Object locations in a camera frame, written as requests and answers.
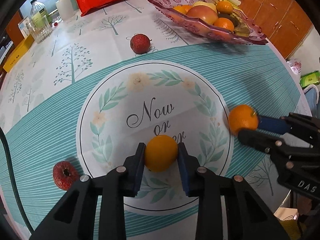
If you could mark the small yellow-orange kumquat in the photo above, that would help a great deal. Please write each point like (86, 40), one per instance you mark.
(160, 153)

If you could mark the wooden cabinet row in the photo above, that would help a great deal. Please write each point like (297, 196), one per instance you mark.
(283, 22)

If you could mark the pink glass fruit bowl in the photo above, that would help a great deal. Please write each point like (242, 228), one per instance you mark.
(201, 28)

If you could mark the person's right hand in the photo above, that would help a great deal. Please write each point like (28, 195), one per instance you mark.
(304, 205)

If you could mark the tree print tablecloth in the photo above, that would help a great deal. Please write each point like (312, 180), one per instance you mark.
(84, 96)

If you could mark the yellow-brown pear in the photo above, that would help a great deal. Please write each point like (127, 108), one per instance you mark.
(202, 3)

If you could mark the red apple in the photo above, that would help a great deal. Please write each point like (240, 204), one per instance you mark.
(204, 13)

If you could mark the orange tangerine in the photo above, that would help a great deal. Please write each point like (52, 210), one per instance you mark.
(224, 23)

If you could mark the white card stand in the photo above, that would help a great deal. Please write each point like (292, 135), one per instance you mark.
(23, 26)

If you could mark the clear glass tumbler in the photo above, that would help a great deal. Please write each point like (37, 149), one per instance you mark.
(39, 29)

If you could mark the plastic bottle green label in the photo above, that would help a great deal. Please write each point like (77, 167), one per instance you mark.
(39, 13)

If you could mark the small tangerine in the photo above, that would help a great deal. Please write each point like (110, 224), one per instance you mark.
(183, 8)

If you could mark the overripe brown banana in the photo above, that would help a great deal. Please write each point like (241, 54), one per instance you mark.
(240, 27)

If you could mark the yellow flat box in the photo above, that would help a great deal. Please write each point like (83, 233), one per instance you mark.
(18, 52)

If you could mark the red lychee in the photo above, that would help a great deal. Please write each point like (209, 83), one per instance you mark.
(64, 175)
(140, 43)

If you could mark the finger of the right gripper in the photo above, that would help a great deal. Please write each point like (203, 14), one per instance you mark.
(302, 126)
(257, 143)

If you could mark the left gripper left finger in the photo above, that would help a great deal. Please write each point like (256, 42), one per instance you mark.
(73, 216)

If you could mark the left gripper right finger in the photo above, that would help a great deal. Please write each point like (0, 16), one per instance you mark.
(228, 208)

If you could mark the white squeeze bottle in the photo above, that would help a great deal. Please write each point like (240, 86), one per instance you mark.
(65, 9)

